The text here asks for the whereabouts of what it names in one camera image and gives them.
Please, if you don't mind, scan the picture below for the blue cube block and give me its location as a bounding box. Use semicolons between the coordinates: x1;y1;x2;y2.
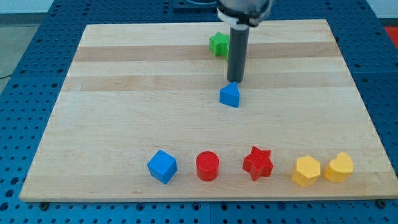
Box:
147;150;178;185

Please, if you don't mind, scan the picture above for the red star block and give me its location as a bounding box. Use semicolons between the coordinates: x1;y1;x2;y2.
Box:
243;146;274;181

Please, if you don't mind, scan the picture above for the green star block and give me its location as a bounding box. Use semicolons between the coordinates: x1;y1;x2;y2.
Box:
209;32;229;61

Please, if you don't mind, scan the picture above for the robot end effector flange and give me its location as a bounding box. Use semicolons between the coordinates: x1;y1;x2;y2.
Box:
216;0;274;27

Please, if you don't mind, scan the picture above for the yellow hexagon block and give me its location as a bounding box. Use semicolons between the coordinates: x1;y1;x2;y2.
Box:
292;156;321;187

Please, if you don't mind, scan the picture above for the yellow heart block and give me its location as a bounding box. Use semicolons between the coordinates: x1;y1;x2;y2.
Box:
323;152;354;182

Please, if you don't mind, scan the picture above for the red cylinder block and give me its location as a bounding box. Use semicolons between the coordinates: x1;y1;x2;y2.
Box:
196;151;220;181

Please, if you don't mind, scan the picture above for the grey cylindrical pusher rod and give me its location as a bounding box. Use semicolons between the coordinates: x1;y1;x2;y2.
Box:
227;27;249;83

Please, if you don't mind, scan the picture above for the wooden board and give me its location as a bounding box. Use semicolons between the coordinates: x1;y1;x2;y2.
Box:
19;19;397;202

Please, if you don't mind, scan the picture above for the blue triangle block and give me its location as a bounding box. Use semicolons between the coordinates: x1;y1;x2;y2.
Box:
219;82;240;108

